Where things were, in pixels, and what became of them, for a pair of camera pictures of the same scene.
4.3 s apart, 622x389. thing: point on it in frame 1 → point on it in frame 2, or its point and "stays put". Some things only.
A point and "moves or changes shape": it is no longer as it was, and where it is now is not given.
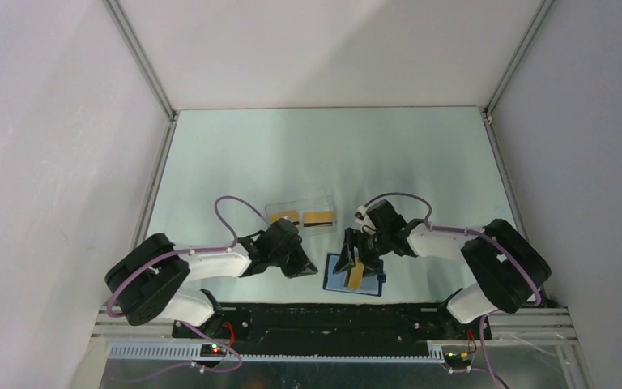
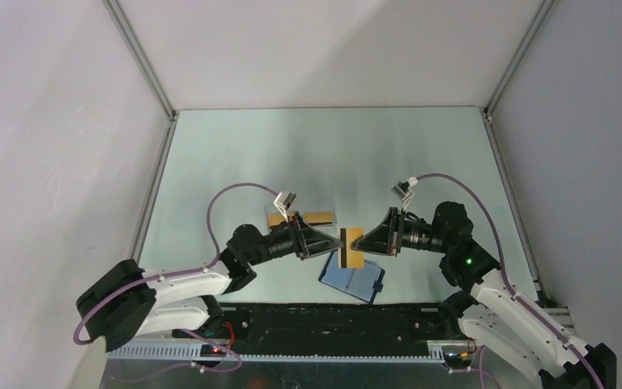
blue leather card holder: (371, 285) stays put
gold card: (291, 215) stays put
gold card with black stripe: (356, 275) moves or changes shape
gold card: (317, 218) stays put
